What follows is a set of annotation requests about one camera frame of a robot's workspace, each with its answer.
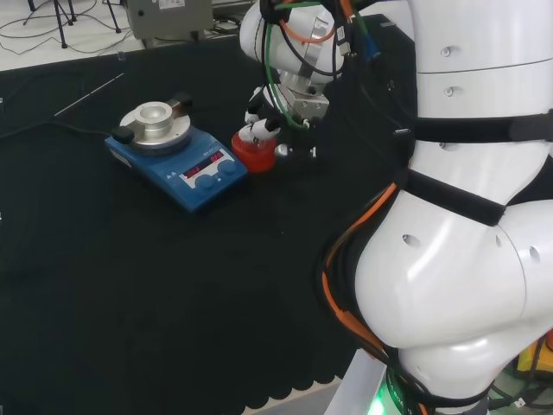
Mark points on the black tripod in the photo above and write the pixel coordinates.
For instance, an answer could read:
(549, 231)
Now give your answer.
(60, 26)
(115, 17)

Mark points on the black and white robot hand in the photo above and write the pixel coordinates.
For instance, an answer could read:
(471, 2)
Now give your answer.
(307, 106)

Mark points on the yellow stop button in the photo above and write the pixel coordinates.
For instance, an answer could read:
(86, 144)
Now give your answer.
(529, 359)

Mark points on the grey metal cabinet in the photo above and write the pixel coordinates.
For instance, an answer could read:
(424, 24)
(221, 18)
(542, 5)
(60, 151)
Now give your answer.
(173, 19)

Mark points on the thin metal probe rod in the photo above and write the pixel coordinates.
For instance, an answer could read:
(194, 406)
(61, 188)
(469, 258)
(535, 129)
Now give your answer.
(88, 94)

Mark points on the black bench cloth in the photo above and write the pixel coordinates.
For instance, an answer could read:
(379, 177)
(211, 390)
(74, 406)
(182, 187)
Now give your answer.
(129, 281)

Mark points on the blue-base heater with steel plate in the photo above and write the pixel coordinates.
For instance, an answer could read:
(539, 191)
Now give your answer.
(181, 190)

